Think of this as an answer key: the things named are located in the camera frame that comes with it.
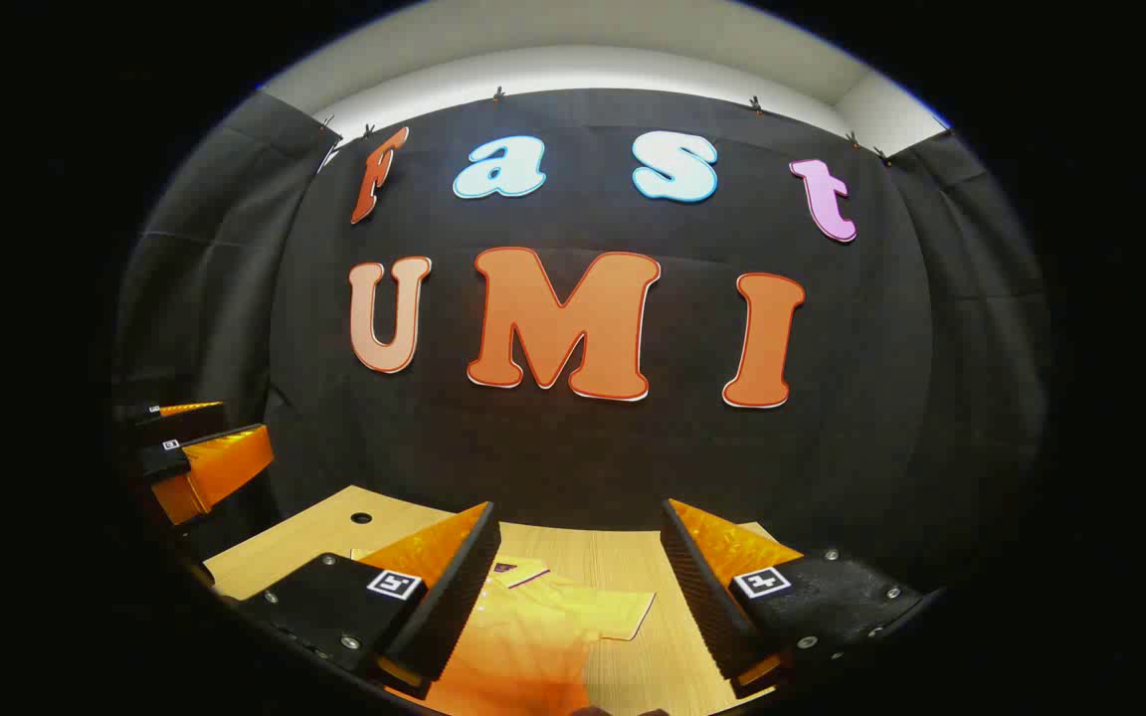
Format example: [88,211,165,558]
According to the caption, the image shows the orange T-shirt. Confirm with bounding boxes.
[389,557,657,716]

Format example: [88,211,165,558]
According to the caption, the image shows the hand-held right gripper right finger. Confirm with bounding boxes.
[660,498,932,697]

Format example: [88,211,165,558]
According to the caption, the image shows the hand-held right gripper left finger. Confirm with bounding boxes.
[235,500,502,700]

